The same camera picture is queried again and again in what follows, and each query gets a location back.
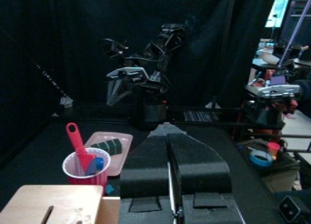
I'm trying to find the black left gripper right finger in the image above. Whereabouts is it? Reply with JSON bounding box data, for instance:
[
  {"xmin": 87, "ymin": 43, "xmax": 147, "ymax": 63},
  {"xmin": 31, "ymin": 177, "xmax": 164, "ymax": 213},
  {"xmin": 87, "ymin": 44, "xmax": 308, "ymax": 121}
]
[{"xmin": 167, "ymin": 132, "xmax": 247, "ymax": 224}]

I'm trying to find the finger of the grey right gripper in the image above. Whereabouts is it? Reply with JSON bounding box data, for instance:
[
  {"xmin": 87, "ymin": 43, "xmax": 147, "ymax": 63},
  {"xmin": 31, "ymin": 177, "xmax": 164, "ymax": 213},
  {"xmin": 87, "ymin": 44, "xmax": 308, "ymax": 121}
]
[{"xmin": 105, "ymin": 77, "xmax": 128, "ymax": 107}]

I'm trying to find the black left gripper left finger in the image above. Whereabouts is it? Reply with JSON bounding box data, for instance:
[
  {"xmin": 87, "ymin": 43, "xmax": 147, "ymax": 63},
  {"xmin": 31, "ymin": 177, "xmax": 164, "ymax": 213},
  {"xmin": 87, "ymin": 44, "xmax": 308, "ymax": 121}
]
[{"xmin": 117, "ymin": 130, "xmax": 180, "ymax": 224}]

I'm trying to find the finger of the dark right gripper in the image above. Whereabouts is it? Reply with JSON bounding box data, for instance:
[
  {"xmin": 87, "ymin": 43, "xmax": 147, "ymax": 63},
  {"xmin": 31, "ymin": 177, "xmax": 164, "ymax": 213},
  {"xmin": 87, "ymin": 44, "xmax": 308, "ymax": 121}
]
[{"xmin": 123, "ymin": 76, "xmax": 148, "ymax": 97}]

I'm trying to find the pink rectangular plate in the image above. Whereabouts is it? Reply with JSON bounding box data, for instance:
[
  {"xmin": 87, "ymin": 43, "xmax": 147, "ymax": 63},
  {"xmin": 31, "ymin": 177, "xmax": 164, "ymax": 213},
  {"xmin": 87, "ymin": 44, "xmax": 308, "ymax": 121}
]
[{"xmin": 84, "ymin": 131, "xmax": 135, "ymax": 178}]

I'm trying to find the blue toy utensil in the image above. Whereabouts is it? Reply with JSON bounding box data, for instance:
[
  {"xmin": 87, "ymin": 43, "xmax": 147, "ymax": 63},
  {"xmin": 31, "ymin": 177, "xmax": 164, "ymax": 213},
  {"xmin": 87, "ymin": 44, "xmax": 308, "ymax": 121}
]
[{"xmin": 93, "ymin": 157, "xmax": 105, "ymax": 175}]

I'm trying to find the small teal toy piece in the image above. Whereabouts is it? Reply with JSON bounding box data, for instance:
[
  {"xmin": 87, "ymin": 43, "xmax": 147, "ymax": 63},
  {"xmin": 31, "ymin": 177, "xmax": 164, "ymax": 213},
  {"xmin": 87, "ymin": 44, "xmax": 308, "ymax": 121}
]
[{"xmin": 104, "ymin": 184, "xmax": 116, "ymax": 196}]

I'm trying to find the blue tape roll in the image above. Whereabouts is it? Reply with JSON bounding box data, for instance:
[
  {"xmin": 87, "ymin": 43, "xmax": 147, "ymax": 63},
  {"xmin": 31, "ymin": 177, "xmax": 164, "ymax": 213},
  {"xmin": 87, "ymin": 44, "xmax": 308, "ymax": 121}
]
[{"xmin": 248, "ymin": 149, "xmax": 276, "ymax": 169}]

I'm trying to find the pink plastic cup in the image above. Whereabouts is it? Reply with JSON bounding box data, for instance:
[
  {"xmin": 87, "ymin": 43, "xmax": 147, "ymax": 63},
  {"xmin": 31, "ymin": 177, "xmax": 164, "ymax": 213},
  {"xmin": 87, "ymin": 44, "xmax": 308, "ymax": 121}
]
[{"xmin": 61, "ymin": 147, "xmax": 112, "ymax": 193}]

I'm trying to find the white striped vent panel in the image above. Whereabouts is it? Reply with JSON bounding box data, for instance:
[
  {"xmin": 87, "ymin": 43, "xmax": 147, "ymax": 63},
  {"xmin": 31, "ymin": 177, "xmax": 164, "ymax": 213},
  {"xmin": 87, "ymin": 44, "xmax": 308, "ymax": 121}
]
[{"xmin": 183, "ymin": 110, "xmax": 216, "ymax": 123}]

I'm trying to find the small red cup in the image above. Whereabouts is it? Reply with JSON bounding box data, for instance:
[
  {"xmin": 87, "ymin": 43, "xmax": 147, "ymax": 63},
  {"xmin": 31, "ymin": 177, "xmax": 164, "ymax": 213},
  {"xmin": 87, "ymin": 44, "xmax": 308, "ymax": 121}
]
[{"xmin": 266, "ymin": 141, "xmax": 282, "ymax": 159}]

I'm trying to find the black box with sockets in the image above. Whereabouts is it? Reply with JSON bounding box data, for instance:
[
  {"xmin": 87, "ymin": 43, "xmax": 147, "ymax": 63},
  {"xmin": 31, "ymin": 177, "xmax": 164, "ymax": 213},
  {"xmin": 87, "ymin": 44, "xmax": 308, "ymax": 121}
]
[{"xmin": 276, "ymin": 188, "xmax": 311, "ymax": 224}]

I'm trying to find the bright computer monitor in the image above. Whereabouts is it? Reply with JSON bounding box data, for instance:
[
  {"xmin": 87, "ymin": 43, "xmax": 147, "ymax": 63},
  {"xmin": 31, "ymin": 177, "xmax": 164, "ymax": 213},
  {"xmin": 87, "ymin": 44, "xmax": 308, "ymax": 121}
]
[{"xmin": 264, "ymin": 0, "xmax": 292, "ymax": 29}]

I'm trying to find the purple rod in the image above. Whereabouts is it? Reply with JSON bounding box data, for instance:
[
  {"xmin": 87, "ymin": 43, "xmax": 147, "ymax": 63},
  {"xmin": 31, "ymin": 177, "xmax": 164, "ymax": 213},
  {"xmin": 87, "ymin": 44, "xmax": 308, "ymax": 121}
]
[{"xmin": 278, "ymin": 0, "xmax": 311, "ymax": 68}]

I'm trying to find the white frame clamp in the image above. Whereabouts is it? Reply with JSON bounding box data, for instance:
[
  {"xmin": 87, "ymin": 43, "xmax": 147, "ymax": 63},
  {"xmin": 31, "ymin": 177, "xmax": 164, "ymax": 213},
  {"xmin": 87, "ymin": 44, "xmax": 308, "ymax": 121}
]
[
  {"xmin": 204, "ymin": 101, "xmax": 223, "ymax": 110},
  {"xmin": 59, "ymin": 95, "xmax": 75, "ymax": 109}
]

